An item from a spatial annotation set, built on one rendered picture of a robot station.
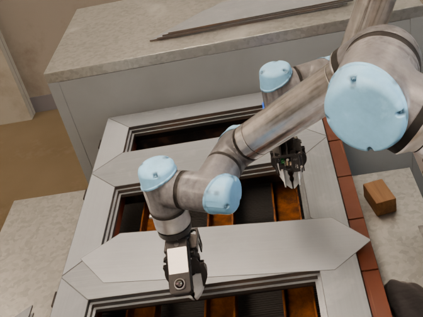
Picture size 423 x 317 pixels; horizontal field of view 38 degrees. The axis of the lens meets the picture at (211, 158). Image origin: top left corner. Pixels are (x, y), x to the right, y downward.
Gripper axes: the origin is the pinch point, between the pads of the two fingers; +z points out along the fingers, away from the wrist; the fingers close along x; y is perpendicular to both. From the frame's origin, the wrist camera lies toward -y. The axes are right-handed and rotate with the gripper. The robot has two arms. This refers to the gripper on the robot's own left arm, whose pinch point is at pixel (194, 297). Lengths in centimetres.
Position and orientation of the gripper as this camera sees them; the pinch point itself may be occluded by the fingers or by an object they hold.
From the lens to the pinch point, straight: 136.9
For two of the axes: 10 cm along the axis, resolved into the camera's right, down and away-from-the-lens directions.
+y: 0.1, -5.8, 8.1
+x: -9.8, 1.5, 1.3
